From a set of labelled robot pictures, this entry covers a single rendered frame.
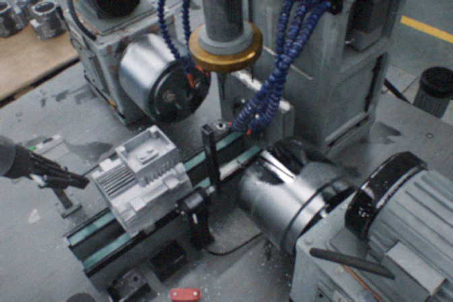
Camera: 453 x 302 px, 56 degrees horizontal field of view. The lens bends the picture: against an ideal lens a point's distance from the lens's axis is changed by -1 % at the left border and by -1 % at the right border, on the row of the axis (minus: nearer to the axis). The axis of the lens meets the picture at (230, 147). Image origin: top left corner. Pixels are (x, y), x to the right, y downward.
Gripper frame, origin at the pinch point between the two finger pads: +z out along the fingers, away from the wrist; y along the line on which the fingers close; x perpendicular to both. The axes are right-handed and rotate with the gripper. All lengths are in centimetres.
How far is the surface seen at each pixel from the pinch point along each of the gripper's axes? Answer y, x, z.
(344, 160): -27, -50, 64
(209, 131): -20.8, -31.7, 1.7
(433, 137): -40, -76, 79
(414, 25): 59, -175, 229
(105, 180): -5.3, -5.2, 2.6
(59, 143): 18.0, -0.5, 4.0
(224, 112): 6, -37, 39
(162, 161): -11.1, -17.7, 7.9
